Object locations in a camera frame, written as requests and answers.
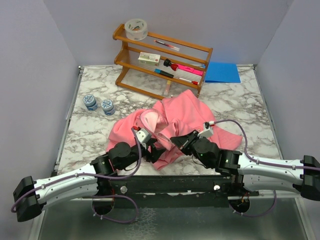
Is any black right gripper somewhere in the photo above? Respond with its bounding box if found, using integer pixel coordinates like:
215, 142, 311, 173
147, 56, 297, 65
170, 129, 212, 168

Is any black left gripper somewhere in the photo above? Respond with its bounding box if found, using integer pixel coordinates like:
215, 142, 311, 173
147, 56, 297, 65
118, 137, 166, 171

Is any pink zip jacket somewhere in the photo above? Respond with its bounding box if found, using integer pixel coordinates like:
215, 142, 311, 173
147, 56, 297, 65
105, 89, 244, 171

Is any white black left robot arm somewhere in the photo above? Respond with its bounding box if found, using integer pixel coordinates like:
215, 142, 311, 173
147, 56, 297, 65
10, 138, 166, 222

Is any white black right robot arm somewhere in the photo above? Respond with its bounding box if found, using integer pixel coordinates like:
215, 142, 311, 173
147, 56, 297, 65
170, 131, 320, 201

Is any yellow pink glue stick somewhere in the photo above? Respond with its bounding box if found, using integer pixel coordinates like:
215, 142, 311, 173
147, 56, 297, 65
163, 80, 172, 96

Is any white red pen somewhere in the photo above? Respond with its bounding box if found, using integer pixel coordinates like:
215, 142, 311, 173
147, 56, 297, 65
175, 77, 199, 86

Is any blue white paint jar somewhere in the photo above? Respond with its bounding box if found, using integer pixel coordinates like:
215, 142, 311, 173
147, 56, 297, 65
82, 94, 98, 111
101, 99, 116, 116

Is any pink highlighter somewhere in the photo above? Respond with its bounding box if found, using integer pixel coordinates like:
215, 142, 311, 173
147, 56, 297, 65
177, 64, 204, 77

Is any blue black marker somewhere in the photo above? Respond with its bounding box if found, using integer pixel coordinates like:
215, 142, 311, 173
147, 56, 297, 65
154, 68, 174, 79

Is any wooden three-tier shelf rack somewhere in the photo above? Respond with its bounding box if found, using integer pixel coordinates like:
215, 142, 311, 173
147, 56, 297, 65
112, 24, 213, 100

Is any blue folder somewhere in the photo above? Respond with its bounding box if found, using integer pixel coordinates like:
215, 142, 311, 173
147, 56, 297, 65
204, 61, 241, 84

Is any white staples box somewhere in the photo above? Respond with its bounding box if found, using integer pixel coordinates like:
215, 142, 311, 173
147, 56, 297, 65
138, 52, 161, 67

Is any red clear pen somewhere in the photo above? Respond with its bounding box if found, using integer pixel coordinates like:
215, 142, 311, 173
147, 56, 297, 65
154, 39, 180, 52

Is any clear tape roll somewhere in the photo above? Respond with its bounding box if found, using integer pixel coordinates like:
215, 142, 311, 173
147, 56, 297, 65
124, 18, 148, 41

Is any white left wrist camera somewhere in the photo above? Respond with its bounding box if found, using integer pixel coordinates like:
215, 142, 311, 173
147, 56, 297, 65
135, 128, 157, 149

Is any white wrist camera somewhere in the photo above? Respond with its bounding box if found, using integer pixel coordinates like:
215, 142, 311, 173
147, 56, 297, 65
135, 128, 157, 149
197, 121, 215, 139

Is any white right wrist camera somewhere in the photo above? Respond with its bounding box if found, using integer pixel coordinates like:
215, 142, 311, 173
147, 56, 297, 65
197, 121, 215, 139

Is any black metal base rail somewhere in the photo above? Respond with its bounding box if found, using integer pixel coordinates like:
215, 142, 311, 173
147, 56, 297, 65
96, 175, 250, 208

